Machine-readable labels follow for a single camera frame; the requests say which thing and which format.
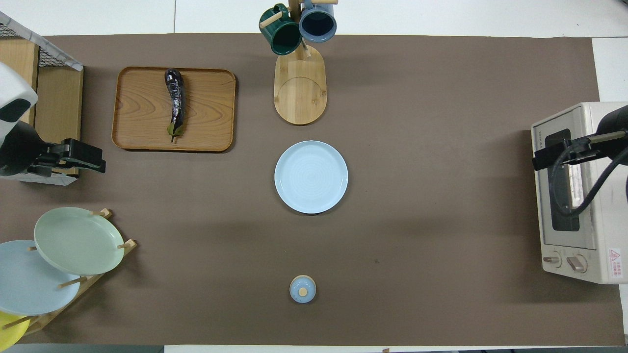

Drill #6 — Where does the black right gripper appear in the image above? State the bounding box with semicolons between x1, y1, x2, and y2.
533;104;628;171

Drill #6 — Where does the pale green plate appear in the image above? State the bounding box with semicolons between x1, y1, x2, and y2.
34;206;125;276

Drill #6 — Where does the brown table mat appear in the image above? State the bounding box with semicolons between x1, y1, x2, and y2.
0;33;626;346

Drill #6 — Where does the blue mug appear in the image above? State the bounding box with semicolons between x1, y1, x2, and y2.
298;0;338;43

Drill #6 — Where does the light blue racked plate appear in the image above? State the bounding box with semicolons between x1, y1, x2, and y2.
0;240;81;316

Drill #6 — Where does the brown wooden tray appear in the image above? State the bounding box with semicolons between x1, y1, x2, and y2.
111;66;237;153

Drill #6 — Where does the dark green mug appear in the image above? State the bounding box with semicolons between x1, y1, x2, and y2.
259;4;303;55

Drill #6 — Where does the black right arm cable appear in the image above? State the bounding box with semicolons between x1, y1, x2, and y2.
547;145;628;217

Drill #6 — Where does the wire and wood shelf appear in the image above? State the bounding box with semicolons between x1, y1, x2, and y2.
0;12;84;186

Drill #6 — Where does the yellow plate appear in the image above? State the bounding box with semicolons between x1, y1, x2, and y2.
0;311;30;353

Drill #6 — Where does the wooden plate rack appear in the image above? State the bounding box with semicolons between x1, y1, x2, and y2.
15;208;138;336

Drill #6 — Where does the dark purple eggplant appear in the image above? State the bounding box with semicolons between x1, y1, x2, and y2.
164;68;186;143

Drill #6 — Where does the cream toaster oven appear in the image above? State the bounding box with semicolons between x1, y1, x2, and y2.
531;102;628;285

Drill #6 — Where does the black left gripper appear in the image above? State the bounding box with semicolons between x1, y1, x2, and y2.
0;123;106;176

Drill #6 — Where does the wooden mug tree stand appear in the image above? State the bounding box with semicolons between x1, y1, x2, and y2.
259;0;339;126

